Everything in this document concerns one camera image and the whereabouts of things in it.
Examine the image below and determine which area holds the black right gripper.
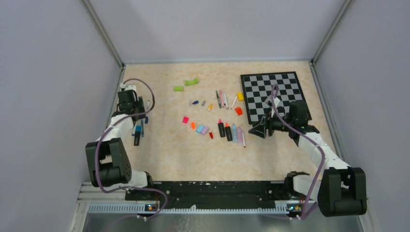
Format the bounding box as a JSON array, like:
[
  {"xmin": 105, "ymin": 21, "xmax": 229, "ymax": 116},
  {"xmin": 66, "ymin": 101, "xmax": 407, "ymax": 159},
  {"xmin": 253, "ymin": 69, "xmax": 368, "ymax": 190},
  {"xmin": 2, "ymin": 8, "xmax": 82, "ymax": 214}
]
[{"xmin": 249, "ymin": 107, "xmax": 294, "ymax": 138}]

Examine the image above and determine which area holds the red white thin pen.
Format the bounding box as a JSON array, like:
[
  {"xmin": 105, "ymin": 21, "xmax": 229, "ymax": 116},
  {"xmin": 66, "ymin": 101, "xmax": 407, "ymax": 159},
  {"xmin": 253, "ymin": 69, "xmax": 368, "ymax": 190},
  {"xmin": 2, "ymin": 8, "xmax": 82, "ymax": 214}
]
[{"xmin": 241, "ymin": 131, "xmax": 246, "ymax": 148}]

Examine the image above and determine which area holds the pink pastel highlighter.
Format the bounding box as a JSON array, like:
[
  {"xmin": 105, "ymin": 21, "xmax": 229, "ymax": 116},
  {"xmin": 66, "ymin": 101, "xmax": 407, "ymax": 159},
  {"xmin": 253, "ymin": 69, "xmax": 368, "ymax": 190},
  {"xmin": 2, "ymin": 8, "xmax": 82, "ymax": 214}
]
[{"xmin": 237, "ymin": 127, "xmax": 244, "ymax": 146}]

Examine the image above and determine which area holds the light blue highlighter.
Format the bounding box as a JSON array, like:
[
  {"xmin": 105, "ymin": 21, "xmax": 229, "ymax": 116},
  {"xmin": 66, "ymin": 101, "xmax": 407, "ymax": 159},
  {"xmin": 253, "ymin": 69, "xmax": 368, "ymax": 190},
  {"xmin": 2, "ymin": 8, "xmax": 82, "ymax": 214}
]
[{"xmin": 232, "ymin": 124, "xmax": 238, "ymax": 143}]

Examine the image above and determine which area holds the orange black highlighter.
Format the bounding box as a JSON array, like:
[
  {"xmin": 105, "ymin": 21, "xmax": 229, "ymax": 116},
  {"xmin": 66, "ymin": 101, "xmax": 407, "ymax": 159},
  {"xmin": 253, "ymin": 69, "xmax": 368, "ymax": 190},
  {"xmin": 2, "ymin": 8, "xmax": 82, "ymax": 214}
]
[{"xmin": 224, "ymin": 122, "xmax": 233, "ymax": 142}]

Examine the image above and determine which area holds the pink black highlighter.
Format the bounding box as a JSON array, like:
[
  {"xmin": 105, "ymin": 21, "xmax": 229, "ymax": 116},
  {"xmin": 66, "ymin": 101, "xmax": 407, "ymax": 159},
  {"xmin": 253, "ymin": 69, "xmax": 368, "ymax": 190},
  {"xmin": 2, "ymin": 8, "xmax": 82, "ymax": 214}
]
[{"xmin": 218, "ymin": 119, "xmax": 226, "ymax": 138}]

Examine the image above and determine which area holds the grey cap white marker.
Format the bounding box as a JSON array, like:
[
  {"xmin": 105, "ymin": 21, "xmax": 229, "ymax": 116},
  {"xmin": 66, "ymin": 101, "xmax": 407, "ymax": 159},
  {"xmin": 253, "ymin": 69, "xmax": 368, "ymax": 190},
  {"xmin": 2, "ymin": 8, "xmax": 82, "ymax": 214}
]
[{"xmin": 223, "ymin": 92, "xmax": 230, "ymax": 110}]

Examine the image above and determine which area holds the green thin pen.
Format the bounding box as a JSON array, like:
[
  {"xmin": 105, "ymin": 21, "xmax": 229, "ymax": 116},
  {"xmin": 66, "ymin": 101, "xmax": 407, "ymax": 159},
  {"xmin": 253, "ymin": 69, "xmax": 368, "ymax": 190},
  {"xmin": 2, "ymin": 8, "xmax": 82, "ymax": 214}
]
[{"xmin": 215, "ymin": 90, "xmax": 222, "ymax": 108}]

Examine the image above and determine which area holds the pink highlighter cap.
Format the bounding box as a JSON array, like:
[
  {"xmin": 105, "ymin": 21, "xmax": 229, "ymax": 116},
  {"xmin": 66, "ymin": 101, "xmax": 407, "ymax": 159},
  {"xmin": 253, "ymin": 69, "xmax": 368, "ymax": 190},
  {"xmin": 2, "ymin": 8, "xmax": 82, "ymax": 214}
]
[{"xmin": 182, "ymin": 116, "xmax": 189, "ymax": 124}]

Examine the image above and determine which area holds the pink translucent pen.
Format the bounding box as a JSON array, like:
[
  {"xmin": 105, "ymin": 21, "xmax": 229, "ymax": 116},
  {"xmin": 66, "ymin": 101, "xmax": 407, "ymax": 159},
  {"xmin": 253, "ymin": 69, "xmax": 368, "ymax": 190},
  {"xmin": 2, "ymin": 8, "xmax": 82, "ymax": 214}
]
[{"xmin": 219, "ymin": 89, "xmax": 225, "ymax": 108}]

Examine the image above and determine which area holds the lilac highlighter cap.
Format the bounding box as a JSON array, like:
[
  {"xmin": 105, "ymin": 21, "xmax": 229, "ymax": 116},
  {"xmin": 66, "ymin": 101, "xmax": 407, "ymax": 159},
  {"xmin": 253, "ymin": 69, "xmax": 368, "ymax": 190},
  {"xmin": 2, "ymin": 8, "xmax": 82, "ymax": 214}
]
[{"xmin": 201, "ymin": 127, "xmax": 209, "ymax": 135}]

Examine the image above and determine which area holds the light blue highlighter cap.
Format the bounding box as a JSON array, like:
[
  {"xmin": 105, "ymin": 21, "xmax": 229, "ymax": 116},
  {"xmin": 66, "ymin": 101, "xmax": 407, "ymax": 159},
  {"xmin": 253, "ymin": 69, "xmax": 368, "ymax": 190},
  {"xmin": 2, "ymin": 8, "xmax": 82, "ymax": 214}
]
[{"xmin": 196, "ymin": 125, "xmax": 204, "ymax": 133}]

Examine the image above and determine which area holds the blue thin pen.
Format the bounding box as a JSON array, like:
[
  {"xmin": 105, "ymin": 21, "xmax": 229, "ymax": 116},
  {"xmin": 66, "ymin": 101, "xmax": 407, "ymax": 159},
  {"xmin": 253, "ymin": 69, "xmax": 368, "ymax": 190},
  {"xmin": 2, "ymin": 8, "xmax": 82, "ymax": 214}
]
[{"xmin": 140, "ymin": 119, "xmax": 144, "ymax": 138}]

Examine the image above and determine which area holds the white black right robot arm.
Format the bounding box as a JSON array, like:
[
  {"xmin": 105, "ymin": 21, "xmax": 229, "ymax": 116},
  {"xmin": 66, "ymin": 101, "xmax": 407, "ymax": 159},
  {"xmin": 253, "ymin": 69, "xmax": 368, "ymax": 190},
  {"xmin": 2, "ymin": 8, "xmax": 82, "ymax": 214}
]
[{"xmin": 249, "ymin": 98, "xmax": 367, "ymax": 217}]

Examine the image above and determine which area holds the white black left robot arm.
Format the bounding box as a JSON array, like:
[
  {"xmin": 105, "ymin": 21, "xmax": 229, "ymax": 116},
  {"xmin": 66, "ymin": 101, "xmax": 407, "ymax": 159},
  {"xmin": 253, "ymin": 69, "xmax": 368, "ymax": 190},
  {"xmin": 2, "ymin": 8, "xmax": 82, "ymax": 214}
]
[{"xmin": 85, "ymin": 85, "xmax": 155, "ymax": 200}]

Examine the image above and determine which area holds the black blue marker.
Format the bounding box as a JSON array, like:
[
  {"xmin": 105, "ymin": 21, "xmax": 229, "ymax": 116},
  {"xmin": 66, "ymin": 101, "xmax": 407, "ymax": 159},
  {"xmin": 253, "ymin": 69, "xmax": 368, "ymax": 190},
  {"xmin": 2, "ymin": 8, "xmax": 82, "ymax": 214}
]
[{"xmin": 133, "ymin": 125, "xmax": 142, "ymax": 146}]

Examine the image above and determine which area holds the orange red block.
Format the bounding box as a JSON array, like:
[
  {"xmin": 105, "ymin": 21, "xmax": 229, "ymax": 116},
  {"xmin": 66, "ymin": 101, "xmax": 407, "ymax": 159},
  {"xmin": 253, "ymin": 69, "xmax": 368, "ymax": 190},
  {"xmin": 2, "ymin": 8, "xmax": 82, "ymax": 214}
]
[{"xmin": 234, "ymin": 107, "xmax": 243, "ymax": 116}]

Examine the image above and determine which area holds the yellow block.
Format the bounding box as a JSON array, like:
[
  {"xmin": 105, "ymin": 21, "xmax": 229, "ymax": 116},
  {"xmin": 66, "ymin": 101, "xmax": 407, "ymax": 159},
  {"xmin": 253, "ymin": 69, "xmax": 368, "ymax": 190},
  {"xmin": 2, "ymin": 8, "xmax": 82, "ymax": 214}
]
[{"xmin": 236, "ymin": 92, "xmax": 244, "ymax": 101}]

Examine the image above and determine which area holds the black grey chessboard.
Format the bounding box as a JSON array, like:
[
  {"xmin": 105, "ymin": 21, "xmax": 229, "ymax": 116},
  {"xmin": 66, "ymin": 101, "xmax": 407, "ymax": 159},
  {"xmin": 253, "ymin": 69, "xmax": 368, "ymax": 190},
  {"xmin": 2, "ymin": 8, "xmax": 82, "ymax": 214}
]
[{"xmin": 240, "ymin": 71, "xmax": 313, "ymax": 125}]

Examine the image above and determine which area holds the green block left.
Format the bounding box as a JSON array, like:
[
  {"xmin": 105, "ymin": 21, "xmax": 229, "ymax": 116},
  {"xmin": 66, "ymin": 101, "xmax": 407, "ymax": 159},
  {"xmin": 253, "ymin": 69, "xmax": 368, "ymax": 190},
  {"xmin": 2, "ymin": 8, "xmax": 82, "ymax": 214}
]
[{"xmin": 173, "ymin": 86, "xmax": 184, "ymax": 92}]

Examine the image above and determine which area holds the green block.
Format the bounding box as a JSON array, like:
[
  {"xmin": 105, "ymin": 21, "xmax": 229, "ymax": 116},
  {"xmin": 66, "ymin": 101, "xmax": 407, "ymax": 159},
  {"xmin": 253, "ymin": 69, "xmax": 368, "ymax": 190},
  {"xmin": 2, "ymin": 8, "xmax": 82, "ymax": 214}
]
[
  {"xmin": 173, "ymin": 86, "xmax": 184, "ymax": 92},
  {"xmin": 184, "ymin": 78, "xmax": 199, "ymax": 87}
]

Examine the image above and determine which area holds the green block right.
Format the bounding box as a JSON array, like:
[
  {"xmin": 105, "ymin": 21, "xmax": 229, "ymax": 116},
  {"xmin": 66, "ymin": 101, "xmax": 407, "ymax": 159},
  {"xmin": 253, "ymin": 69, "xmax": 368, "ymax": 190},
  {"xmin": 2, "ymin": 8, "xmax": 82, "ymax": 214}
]
[{"xmin": 184, "ymin": 78, "xmax": 199, "ymax": 87}]

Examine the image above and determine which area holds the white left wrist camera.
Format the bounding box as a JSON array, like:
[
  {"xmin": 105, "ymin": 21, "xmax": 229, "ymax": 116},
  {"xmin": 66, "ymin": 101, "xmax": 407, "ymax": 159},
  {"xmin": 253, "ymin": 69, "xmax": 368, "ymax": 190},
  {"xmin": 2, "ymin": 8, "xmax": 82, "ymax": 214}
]
[{"xmin": 120, "ymin": 83, "xmax": 137, "ymax": 92}]

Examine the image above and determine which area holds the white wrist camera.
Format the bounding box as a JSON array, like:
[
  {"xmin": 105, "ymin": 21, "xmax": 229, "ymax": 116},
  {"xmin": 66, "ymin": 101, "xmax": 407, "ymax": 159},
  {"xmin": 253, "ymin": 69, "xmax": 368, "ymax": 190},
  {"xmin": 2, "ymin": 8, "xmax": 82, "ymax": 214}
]
[
  {"xmin": 264, "ymin": 97, "xmax": 281, "ymax": 117},
  {"xmin": 120, "ymin": 83, "xmax": 137, "ymax": 92}
]

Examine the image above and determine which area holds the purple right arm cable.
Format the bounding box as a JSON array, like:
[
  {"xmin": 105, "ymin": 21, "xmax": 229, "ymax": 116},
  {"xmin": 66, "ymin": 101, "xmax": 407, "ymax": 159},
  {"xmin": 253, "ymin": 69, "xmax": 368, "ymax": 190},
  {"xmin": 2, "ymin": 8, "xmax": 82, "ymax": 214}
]
[{"xmin": 270, "ymin": 84, "xmax": 326, "ymax": 221}]

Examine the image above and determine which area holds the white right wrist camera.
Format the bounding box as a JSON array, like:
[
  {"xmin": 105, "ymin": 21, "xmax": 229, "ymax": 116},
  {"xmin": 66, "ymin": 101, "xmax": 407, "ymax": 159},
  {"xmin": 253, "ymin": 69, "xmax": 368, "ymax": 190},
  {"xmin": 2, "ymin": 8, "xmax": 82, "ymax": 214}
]
[{"xmin": 264, "ymin": 97, "xmax": 281, "ymax": 117}]

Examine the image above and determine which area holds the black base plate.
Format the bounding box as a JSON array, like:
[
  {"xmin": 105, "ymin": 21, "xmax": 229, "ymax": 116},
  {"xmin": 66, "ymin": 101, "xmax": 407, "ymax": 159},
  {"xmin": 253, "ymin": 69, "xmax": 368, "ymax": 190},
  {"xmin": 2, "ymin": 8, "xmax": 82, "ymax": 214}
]
[{"xmin": 125, "ymin": 181, "xmax": 304, "ymax": 210}]

